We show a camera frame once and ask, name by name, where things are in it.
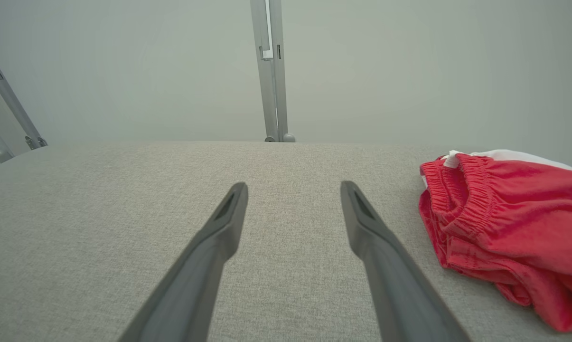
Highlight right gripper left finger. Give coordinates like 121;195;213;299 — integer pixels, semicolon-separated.
119;182;248;342

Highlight metal frame upright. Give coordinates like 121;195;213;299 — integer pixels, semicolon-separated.
250;0;296;143

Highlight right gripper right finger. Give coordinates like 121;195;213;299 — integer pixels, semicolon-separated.
340;180;471;342

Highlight red shorts with white stripe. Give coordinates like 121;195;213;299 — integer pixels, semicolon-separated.
419;150;572;335

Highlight slanted metal strut with plates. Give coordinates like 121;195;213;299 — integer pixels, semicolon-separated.
0;40;48;151

